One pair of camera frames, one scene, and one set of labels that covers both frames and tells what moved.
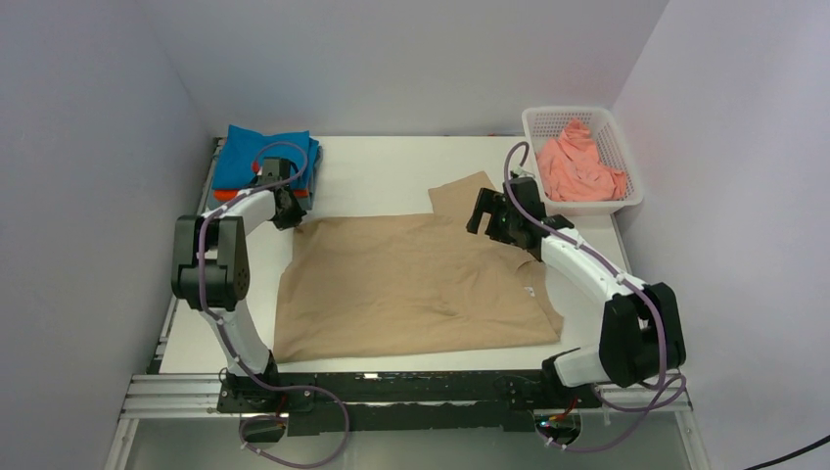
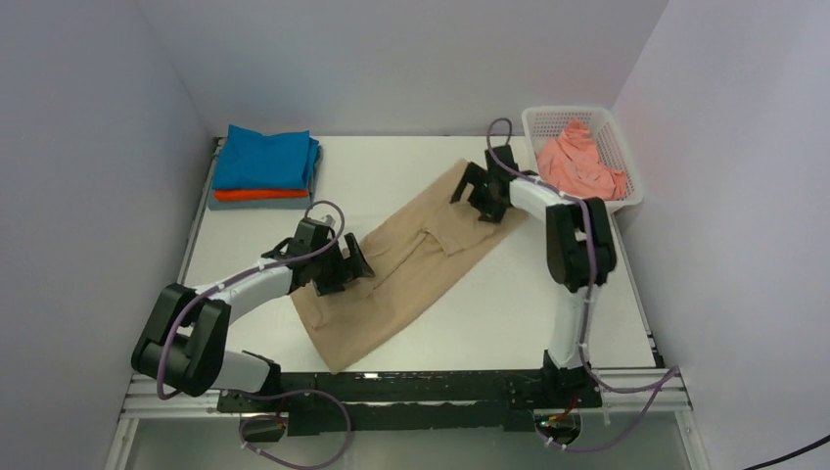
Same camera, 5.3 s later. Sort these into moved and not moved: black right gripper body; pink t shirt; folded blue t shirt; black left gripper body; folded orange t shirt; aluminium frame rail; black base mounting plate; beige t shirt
Moved: black right gripper body; black left gripper body; beige t shirt
Not moved: folded orange t shirt; pink t shirt; black base mounting plate; aluminium frame rail; folded blue t shirt
